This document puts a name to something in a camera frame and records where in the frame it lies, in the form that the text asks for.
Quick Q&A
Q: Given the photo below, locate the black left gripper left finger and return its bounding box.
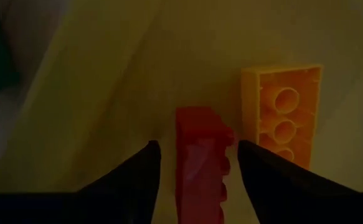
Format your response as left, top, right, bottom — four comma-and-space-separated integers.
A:
0, 139, 162, 224

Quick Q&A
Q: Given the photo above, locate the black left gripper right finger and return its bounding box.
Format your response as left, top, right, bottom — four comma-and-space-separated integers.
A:
237, 139, 363, 224

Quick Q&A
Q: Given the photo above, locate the yellow long toy brick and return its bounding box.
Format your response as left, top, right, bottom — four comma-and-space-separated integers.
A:
240, 63, 324, 171

